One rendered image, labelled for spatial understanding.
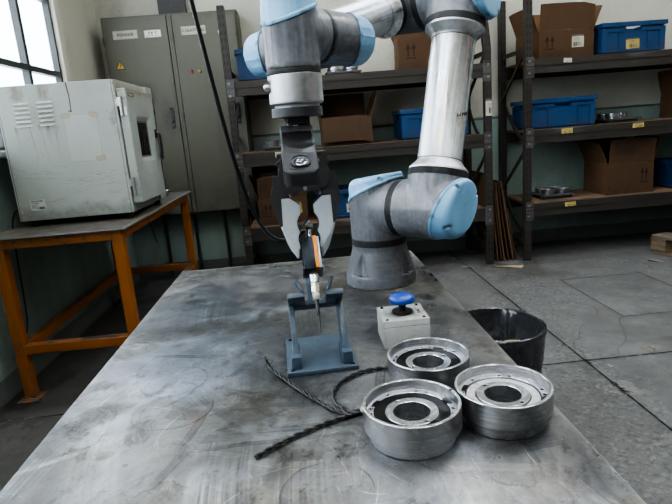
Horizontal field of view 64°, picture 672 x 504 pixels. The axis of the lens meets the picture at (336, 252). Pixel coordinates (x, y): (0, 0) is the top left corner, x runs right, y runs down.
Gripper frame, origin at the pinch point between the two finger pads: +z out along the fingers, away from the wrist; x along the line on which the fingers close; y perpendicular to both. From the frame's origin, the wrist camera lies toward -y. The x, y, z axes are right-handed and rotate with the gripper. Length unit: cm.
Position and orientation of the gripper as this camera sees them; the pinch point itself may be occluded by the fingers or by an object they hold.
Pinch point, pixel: (310, 249)
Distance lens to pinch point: 77.6
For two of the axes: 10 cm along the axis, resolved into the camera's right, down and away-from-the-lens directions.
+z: 0.8, 9.7, 2.2
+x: -9.9, 1.0, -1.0
